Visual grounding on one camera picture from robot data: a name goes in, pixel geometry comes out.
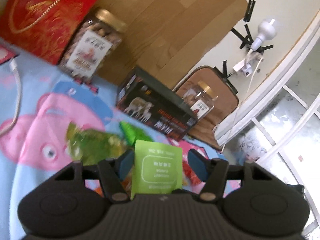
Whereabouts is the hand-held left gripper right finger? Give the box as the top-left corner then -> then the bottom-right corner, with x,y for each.
187,149 -> 273,202

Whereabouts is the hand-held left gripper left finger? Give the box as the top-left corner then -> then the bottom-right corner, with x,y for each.
54,150 -> 135,203

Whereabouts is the light green snack packet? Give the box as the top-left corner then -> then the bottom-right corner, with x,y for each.
130,140 -> 184,200

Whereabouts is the red snack packet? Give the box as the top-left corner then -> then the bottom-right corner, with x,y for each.
181,155 -> 200,185

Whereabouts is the clear nut packet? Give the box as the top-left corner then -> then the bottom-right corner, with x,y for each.
107,134 -> 130,158

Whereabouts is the bright green foil packet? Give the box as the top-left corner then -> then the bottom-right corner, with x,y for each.
119,121 -> 150,145

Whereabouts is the dark green seaweed packet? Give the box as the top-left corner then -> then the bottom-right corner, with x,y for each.
66,122 -> 113,163

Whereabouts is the black printed carton box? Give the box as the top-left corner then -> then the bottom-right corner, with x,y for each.
116,67 -> 199,142

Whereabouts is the small clear jar gold lid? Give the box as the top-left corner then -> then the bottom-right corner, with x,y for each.
182,80 -> 219,120

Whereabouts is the white power adapter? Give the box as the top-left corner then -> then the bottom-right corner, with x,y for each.
232,51 -> 264,77

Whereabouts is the printed blue pink blanket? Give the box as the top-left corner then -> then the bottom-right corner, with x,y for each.
0,37 -> 240,240

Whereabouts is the large nut jar gold lid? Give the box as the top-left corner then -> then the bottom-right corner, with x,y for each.
59,9 -> 128,83

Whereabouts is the brown wooden board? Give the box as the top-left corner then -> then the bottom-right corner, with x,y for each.
95,0 -> 247,92

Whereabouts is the white bulb lamp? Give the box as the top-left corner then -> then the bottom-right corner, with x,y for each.
250,19 -> 278,50

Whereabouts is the flat red packet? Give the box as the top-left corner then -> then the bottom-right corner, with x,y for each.
0,44 -> 18,64

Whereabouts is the white light bulb with socket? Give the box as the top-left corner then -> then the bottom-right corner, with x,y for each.
221,0 -> 274,80

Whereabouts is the red gift bag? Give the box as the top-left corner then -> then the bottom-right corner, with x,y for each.
0,0 -> 109,65

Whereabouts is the thin white power cord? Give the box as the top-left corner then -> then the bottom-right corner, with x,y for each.
212,55 -> 263,153

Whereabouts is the white charging cable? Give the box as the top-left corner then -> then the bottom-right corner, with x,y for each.
0,57 -> 23,137

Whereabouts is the white window frame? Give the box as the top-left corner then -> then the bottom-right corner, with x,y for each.
215,5 -> 320,230

